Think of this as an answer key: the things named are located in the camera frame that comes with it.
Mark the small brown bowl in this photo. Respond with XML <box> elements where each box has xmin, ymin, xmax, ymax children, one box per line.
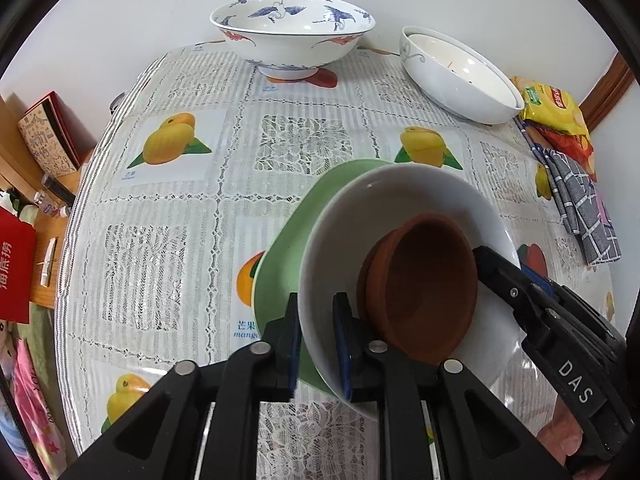
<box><xmin>356</xmin><ymin>240</ymin><xmax>396</xmax><ymax>331</ymax></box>
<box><xmin>365</xmin><ymin>213</ymin><xmax>478</xmax><ymax>365</ymax></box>

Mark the red chip bag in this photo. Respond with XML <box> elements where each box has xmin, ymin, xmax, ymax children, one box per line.
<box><xmin>537</xmin><ymin>127</ymin><xmax>597</xmax><ymax>178</ymax></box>

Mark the mango print tablecloth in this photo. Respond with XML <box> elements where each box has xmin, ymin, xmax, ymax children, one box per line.
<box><xmin>52</xmin><ymin>42</ymin><xmax>618</xmax><ymax>480</ymax></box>

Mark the clear small bottle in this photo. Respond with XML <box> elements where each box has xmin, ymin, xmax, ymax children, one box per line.
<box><xmin>34</xmin><ymin>191</ymin><xmax>71</xmax><ymax>219</ymax></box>

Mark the grey checked cloth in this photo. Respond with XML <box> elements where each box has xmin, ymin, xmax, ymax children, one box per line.
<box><xmin>520</xmin><ymin>125</ymin><xmax>622</xmax><ymax>265</ymax></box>

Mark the blue crane pattern bowl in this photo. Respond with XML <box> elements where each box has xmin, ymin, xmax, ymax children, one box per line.
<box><xmin>209</xmin><ymin>0</ymin><xmax>377</xmax><ymax>82</ymax></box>

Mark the brown door frame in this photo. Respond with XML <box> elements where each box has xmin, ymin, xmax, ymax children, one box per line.
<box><xmin>577</xmin><ymin>54</ymin><xmax>635</xmax><ymax>131</ymax></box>

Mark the red paper bag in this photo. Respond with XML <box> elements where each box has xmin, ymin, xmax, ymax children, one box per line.
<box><xmin>0</xmin><ymin>207</ymin><xmax>38</xmax><ymax>323</ymax></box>

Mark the patterned red box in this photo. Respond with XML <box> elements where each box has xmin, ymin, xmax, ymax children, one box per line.
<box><xmin>17</xmin><ymin>91</ymin><xmax>98</xmax><ymax>178</ymax></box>

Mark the person's right hand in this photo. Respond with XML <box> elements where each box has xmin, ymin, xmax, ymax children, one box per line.
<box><xmin>537</xmin><ymin>400</ymin><xmax>586</xmax><ymax>472</ymax></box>

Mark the pink printed cloth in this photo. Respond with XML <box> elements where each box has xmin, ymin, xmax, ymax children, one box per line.
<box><xmin>0</xmin><ymin>320</ymin><xmax>68</xmax><ymax>480</ymax></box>

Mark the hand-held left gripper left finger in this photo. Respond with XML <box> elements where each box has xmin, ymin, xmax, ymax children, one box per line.
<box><xmin>75</xmin><ymin>294</ymin><xmax>303</xmax><ymax>480</ymax></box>

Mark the orange print white bowl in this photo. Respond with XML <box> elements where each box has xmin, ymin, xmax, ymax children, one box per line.
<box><xmin>406</xmin><ymin>32</ymin><xmax>521</xmax><ymax>108</ymax></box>

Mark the dark small bottle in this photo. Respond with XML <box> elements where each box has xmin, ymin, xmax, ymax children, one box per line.
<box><xmin>41</xmin><ymin>172</ymin><xmax>76</xmax><ymax>202</ymax></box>

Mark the white clip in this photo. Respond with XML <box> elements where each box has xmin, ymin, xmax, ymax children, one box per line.
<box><xmin>40</xmin><ymin>237</ymin><xmax>59</xmax><ymax>288</ymax></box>

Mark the green plate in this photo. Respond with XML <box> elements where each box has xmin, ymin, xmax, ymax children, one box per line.
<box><xmin>251</xmin><ymin>158</ymin><xmax>396</xmax><ymax>396</ymax></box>

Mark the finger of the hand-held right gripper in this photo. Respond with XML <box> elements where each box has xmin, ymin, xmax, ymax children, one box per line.
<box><xmin>472</xmin><ymin>246</ymin><xmax>551</xmax><ymax>333</ymax></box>
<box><xmin>521</xmin><ymin>265</ymin><xmax>556</xmax><ymax>298</ymax></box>

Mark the yellow chip bag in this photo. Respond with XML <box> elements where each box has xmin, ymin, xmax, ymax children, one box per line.
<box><xmin>510</xmin><ymin>76</ymin><xmax>591</xmax><ymax>136</ymax></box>

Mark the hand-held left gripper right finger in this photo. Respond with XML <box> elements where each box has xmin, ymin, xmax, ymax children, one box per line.
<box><xmin>332</xmin><ymin>292</ymin><xmax>571</xmax><ymax>480</ymax></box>

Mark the large white bowl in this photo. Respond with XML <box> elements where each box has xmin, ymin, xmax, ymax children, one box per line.
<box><xmin>399</xmin><ymin>26</ymin><xmax>525</xmax><ymax>125</ymax></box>

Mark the wooden side cabinet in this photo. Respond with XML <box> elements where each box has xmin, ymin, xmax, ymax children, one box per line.
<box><xmin>0</xmin><ymin>92</ymin><xmax>96</xmax><ymax>311</ymax></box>

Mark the plain white bowl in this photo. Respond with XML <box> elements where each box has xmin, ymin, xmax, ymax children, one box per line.
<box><xmin>297</xmin><ymin>165</ymin><xmax>523</xmax><ymax>423</ymax></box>

